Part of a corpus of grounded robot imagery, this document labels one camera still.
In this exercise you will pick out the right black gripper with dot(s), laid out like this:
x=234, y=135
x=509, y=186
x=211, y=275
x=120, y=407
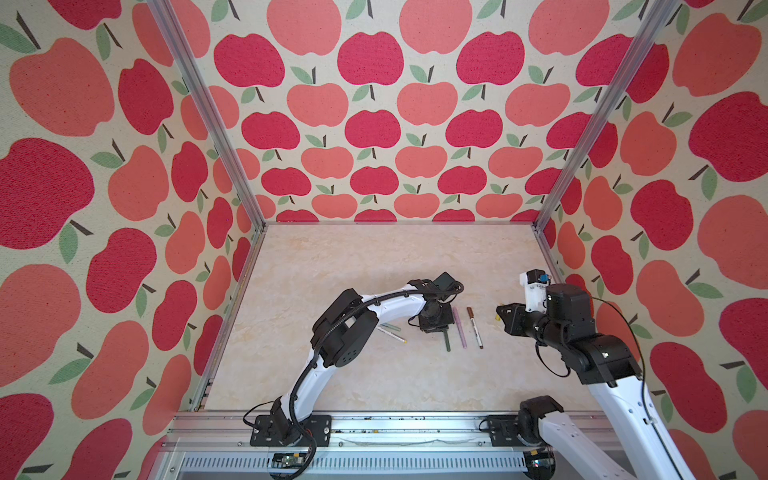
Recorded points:
x=514, y=321

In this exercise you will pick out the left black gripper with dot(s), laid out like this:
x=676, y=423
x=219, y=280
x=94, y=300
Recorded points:
x=448, y=320

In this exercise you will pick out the pink pen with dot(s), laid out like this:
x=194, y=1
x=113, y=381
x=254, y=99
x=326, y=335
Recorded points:
x=461, y=334

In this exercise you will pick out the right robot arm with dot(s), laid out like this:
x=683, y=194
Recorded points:
x=559, y=316

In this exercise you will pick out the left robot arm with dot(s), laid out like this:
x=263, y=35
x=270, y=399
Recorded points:
x=342, y=331

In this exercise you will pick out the white yellow-tipped pen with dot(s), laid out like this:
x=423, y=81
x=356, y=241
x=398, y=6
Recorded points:
x=392, y=335

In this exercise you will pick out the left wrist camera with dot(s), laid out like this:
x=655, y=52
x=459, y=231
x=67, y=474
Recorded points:
x=447, y=285

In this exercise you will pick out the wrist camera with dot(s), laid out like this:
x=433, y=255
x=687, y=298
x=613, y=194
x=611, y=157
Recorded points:
x=535, y=283
x=447, y=285

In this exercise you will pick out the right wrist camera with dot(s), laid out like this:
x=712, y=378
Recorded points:
x=535, y=283

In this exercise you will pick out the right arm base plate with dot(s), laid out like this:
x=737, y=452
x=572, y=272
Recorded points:
x=503, y=430

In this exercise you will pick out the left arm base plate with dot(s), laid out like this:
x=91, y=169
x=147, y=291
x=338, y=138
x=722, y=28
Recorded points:
x=269, y=432

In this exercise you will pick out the aluminium front rail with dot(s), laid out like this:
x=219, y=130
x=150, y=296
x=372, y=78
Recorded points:
x=398, y=445

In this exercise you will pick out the left aluminium corner post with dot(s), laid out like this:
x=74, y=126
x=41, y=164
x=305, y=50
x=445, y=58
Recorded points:
x=173, y=34

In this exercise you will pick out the aluminium corner post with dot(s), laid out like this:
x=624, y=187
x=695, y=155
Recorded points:
x=651, y=26
x=173, y=34

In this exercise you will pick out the right aluminium corner post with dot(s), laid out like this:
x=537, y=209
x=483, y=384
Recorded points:
x=651, y=26

